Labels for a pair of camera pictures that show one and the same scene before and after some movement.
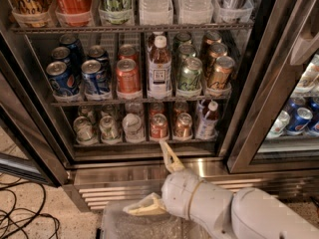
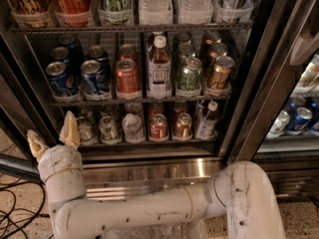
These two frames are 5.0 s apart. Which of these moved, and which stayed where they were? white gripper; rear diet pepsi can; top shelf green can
Moved: white gripper
Stayed: top shelf green can; rear diet pepsi can
